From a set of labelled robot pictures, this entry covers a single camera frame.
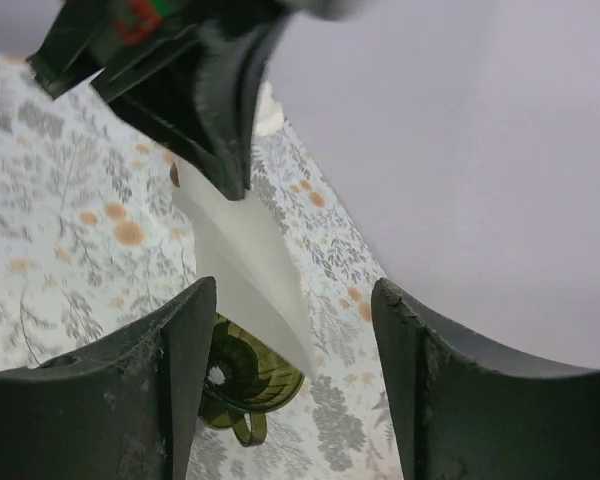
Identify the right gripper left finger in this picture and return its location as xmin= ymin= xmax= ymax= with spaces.
xmin=39 ymin=275 xmax=219 ymax=480

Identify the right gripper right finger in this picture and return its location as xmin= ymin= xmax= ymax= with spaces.
xmin=371 ymin=278 xmax=600 ymax=479

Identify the floral tablecloth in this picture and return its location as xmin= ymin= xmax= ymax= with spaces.
xmin=0 ymin=56 xmax=402 ymax=479

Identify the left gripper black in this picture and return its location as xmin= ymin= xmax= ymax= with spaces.
xmin=27 ymin=1 xmax=291 ymax=200

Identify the dark olive glass dripper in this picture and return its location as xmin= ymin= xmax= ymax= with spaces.
xmin=199 ymin=314 xmax=304 ymax=447

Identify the white paper coffee filter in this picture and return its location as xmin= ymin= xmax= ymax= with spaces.
xmin=254 ymin=81 xmax=285 ymax=137

